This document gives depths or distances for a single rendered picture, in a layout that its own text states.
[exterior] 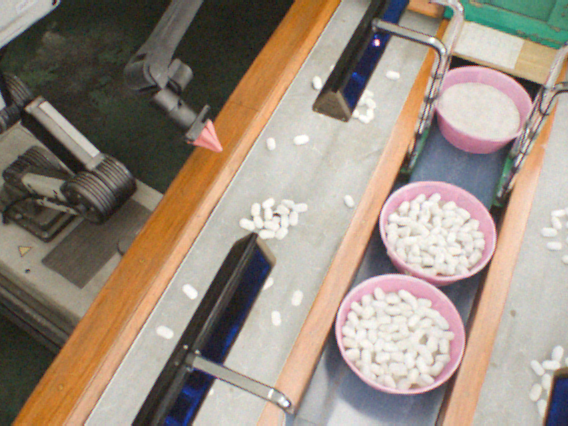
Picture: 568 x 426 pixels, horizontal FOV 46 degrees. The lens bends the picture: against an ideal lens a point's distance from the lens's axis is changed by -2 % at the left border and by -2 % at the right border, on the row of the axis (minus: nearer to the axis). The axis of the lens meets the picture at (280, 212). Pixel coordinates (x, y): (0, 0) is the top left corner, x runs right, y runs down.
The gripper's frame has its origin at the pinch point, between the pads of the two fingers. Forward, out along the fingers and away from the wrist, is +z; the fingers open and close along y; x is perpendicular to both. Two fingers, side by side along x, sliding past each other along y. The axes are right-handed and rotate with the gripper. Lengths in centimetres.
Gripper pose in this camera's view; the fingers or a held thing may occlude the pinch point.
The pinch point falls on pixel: (217, 148)
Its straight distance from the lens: 161.1
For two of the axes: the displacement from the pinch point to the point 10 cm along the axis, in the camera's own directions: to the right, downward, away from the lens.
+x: -6.2, 1.8, 7.6
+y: 3.9, -7.7, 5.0
